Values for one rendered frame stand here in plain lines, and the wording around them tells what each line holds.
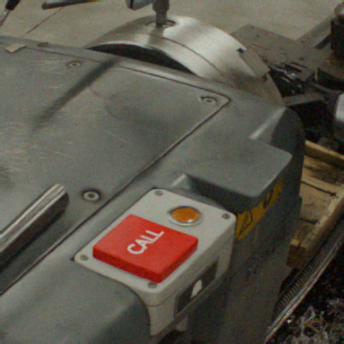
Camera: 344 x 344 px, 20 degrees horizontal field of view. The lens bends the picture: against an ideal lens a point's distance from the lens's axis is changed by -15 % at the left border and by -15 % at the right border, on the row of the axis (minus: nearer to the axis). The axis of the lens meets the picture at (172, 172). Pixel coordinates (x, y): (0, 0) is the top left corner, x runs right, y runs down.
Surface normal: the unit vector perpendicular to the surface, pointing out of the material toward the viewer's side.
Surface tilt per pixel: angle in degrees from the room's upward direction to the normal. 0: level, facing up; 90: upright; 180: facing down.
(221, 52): 27
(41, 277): 0
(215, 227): 0
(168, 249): 0
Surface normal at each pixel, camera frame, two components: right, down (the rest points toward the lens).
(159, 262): 0.07, -0.86
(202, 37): 0.30, -0.75
